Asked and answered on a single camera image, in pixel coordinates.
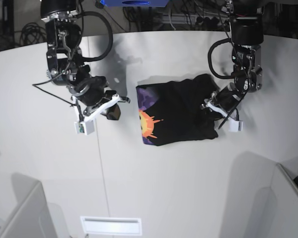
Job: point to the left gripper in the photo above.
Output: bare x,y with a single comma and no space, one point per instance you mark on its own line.
225,99

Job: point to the white partition panel right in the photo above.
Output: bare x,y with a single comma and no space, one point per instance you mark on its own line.
274,213

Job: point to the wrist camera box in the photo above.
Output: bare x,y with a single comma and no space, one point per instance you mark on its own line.
85,128
235,125

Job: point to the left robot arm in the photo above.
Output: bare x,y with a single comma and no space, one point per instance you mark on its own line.
246,36

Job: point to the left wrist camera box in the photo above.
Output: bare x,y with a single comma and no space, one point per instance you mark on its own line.
235,125

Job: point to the white partition panel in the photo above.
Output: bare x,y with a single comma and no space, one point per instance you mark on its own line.
25,211
274,213

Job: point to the white power strip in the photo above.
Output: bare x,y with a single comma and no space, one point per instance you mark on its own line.
182,18

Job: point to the white partition panel left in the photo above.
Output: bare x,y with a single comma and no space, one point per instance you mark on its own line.
25,211

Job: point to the blue box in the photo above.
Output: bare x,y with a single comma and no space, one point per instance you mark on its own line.
141,3

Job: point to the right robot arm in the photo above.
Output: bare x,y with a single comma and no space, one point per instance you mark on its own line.
68,67

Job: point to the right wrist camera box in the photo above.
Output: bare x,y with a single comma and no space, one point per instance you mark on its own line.
85,128

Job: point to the black T-shirt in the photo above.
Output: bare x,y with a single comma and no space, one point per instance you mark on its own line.
170,112

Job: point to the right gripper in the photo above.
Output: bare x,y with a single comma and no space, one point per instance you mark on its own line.
92,98

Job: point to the white table cable slot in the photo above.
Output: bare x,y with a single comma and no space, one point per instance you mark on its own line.
111,226

